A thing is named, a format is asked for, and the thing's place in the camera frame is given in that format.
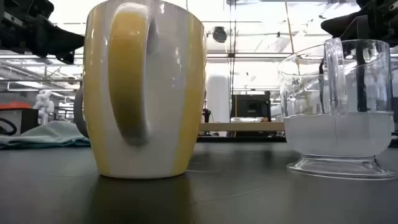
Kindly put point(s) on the black computer case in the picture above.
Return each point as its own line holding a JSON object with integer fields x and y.
{"x": 250, "y": 105}

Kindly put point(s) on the yellow white ceramic mug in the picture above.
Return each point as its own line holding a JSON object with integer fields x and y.
{"x": 140, "y": 93}

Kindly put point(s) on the black aluminium table frame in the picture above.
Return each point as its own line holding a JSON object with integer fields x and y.
{"x": 242, "y": 139}

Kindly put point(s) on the white robot figure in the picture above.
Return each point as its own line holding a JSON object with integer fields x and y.
{"x": 43, "y": 104}

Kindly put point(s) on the light blue cloth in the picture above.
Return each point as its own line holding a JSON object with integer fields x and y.
{"x": 46, "y": 135}

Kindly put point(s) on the black round lamp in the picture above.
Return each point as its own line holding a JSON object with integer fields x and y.
{"x": 219, "y": 34}

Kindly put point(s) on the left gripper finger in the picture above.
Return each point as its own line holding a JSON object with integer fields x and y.
{"x": 59, "y": 40}

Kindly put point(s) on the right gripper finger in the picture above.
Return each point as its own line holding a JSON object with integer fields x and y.
{"x": 351, "y": 26}

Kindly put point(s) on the white round column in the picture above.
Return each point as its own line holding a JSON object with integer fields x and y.
{"x": 217, "y": 99}

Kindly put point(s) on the black box orange lid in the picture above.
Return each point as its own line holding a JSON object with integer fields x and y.
{"x": 18, "y": 119}

